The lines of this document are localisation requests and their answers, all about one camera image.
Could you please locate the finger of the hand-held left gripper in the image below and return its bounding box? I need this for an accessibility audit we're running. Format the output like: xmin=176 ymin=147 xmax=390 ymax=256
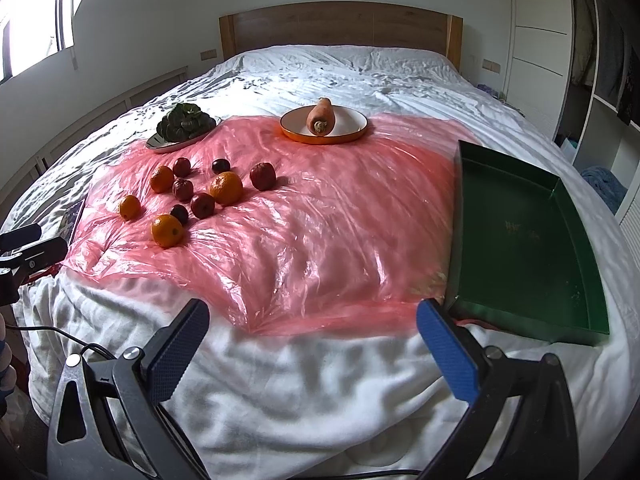
xmin=0 ymin=223 xmax=42 ymax=253
xmin=12 ymin=236 xmax=68 ymax=281

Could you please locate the open white shelf unit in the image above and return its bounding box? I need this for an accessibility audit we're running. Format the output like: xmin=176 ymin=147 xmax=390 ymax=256
xmin=552 ymin=0 xmax=640 ymax=226

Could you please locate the striped white plate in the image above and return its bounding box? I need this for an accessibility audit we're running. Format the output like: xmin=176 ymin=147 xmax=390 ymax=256
xmin=146 ymin=116 xmax=222 ymax=155

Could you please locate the small orange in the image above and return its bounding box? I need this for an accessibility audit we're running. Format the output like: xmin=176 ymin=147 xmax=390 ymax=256
xmin=118 ymin=195 xmax=142 ymax=221

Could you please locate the pink plastic sheet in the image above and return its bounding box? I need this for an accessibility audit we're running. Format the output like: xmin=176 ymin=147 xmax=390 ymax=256
xmin=65 ymin=112 xmax=463 ymax=336

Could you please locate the window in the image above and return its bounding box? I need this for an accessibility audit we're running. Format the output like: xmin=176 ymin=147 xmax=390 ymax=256
xmin=0 ymin=0 xmax=101 ymax=86

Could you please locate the orange rimmed white plate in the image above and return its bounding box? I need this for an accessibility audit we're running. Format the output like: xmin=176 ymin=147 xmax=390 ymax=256
xmin=279 ymin=105 xmax=369 ymax=145

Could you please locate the carrot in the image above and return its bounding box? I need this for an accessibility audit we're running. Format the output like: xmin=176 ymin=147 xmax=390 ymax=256
xmin=306 ymin=97 xmax=336 ymax=137

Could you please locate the green metal tray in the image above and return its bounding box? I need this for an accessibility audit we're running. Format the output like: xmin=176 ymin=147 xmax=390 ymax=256
xmin=442 ymin=139 xmax=611 ymax=348

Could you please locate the person's left hand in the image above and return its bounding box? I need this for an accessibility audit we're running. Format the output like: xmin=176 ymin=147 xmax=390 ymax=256
xmin=0 ymin=320 xmax=13 ymax=413

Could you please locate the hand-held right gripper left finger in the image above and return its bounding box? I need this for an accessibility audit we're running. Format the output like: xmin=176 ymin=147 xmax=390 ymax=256
xmin=46 ymin=298 xmax=211 ymax=480

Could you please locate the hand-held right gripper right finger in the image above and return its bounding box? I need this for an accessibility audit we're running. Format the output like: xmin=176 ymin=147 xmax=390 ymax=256
xmin=416 ymin=297 xmax=581 ymax=480

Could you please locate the dark green bok choy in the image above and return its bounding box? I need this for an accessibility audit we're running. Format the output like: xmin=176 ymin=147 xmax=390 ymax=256
xmin=156 ymin=102 xmax=217 ymax=142

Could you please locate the wooden headboard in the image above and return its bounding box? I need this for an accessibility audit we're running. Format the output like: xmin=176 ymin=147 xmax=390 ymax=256
xmin=219 ymin=1 xmax=464 ymax=71

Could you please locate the black cable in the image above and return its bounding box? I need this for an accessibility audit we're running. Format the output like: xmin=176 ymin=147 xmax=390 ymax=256
xmin=15 ymin=326 xmax=116 ymax=361

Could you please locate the blue knit blanket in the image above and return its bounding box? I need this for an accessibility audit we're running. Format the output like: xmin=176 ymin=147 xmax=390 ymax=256
xmin=580 ymin=165 xmax=628 ymax=213

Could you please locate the white wardrobe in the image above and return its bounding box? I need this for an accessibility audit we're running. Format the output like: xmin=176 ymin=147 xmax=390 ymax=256
xmin=502 ymin=0 xmax=573 ymax=141

